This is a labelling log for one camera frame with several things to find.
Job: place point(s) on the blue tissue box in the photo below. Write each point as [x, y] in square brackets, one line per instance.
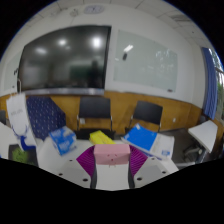
[63, 140]

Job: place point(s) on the black chair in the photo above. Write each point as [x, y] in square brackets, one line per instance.
[147, 113]
[95, 108]

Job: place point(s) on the pink charger block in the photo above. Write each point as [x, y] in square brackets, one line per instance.
[111, 153]

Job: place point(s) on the white ceiling device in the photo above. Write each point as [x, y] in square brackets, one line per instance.
[94, 9]

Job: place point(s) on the navy dotted gift bag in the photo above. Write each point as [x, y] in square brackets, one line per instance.
[45, 115]

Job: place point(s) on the blue curtain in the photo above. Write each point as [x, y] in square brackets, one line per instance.
[210, 83]

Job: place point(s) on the large black wall screen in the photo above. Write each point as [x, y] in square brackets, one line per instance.
[63, 60]

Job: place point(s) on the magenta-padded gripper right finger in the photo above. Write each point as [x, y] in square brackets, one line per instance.
[137, 161]

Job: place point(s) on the large glass whiteboard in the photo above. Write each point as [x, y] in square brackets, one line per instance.
[146, 61]

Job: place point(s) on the dark whiteboard eraser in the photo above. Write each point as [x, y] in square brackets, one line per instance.
[124, 56]

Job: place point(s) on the grey chair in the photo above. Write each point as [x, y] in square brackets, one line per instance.
[2, 117]

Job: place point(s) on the yellow tissue pack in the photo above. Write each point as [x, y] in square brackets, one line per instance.
[100, 137]

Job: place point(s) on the white paper bag blue deer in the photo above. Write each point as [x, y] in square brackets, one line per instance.
[18, 115]

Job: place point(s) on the white side table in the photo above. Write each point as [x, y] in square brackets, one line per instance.
[205, 133]

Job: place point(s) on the black mouse pad green print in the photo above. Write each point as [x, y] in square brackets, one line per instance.
[21, 156]

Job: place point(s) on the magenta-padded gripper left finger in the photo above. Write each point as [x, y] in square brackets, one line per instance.
[87, 161]

